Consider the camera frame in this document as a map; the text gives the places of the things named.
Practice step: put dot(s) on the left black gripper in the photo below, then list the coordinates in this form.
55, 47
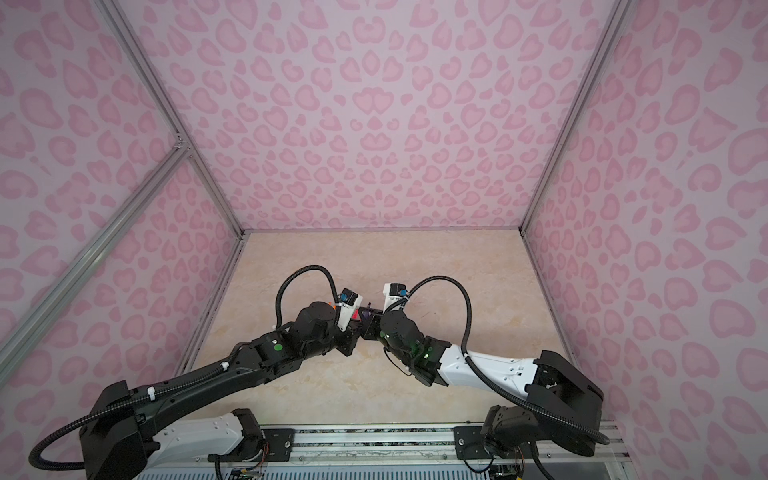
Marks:
352, 338

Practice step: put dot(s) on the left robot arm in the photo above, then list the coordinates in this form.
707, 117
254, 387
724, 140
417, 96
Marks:
117, 439

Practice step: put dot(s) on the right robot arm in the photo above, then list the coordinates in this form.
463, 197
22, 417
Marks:
548, 398

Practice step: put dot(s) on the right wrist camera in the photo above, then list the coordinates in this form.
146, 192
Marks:
396, 296

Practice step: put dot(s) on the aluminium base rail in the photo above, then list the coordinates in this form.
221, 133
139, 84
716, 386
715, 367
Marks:
403, 451

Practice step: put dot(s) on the aluminium frame strut left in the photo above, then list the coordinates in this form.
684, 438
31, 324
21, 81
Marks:
40, 318

